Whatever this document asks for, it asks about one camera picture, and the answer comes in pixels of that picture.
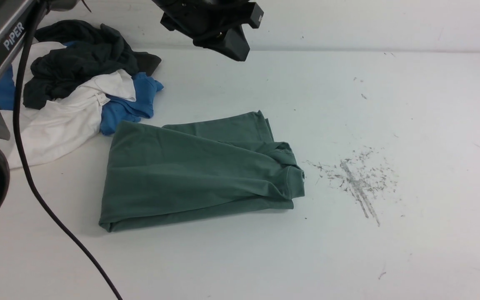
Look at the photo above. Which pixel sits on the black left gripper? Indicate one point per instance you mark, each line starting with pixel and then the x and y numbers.
pixel 213 24

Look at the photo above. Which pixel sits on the green long sleeve shirt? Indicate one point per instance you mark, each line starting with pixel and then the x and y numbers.
pixel 180 173

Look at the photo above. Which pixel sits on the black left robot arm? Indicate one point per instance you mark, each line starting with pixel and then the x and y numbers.
pixel 19 20

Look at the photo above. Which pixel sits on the blue shirt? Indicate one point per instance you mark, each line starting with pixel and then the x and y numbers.
pixel 117 109

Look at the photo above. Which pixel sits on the dark grey shirt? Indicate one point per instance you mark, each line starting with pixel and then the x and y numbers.
pixel 87 52

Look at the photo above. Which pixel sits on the white shirt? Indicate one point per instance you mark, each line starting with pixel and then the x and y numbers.
pixel 65 124

